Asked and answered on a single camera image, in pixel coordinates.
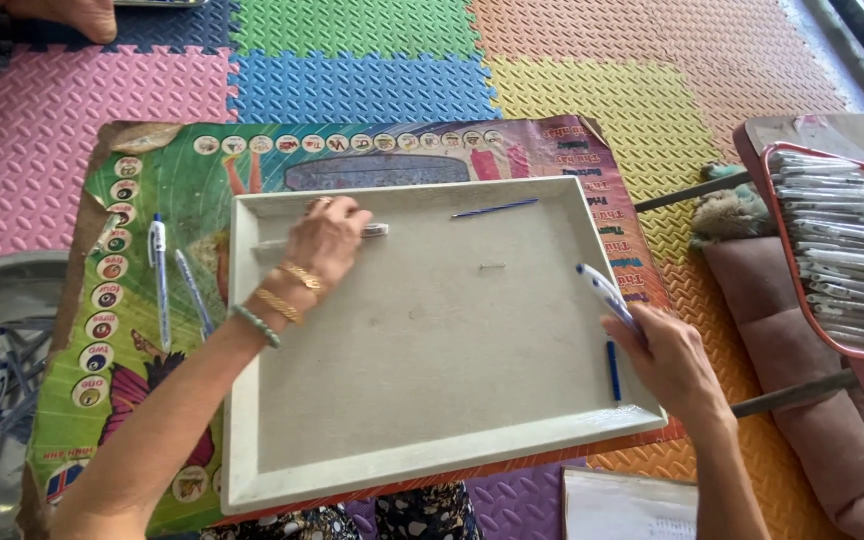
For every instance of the person's right hand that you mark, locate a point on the person's right hand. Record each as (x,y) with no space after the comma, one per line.
(676,360)

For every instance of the person's left hand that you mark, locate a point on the person's left hand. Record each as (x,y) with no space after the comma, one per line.
(323,240)

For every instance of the person's right fingers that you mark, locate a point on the person's right fingers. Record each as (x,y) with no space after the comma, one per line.
(627,337)

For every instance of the person's left fingers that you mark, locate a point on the person's left fingers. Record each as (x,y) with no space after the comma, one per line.
(346,214)

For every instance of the clear pen barrel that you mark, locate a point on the clear pen barrel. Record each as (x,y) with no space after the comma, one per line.
(193,292)
(376,230)

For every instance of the white blue ballpoint pen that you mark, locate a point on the white blue ballpoint pen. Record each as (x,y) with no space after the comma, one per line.
(160,277)
(601,286)

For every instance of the short blue pen part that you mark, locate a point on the short blue pen part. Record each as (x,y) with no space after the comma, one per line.
(613,371)

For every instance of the gold bangle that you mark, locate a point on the gold bangle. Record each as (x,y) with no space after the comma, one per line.
(301,276)
(280,305)

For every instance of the colourful foam puzzle mat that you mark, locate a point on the colourful foam puzzle mat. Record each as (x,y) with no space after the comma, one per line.
(357,67)

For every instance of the thin blue pen refill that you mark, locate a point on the thin blue pen refill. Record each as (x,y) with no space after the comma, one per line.
(496,208)

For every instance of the small metal pen spring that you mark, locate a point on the small metal pen spring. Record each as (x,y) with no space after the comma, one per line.
(492,265)

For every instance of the white rectangular tray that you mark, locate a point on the white rectangular tray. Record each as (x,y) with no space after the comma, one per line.
(432,352)

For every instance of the white paper notebook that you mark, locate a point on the white paper notebook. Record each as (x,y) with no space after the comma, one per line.
(627,506)

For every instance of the colourful picture poster board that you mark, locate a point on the colourful picture poster board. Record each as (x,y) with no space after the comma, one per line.
(177,187)

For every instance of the pink padded cushion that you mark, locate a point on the pink padded cushion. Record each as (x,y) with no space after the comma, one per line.
(799,375)

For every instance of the red plastic basket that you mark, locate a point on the red plastic basket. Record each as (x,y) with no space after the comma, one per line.
(781,247)

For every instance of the stack of white pens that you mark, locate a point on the stack of white pens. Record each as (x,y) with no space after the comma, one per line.
(844,247)

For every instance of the small clear plastic piece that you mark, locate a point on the small clear plastic piece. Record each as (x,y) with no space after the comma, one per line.
(106,234)

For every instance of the person's floral patterned clothing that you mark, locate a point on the person's floral patterned clothing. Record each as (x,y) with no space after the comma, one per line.
(402,517)

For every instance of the heap of blue pen parts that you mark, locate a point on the heap of blue pen parts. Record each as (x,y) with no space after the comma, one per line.
(8,390)

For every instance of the dark sliding door rail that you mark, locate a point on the dark sliding door rail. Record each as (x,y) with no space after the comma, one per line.
(863,37)

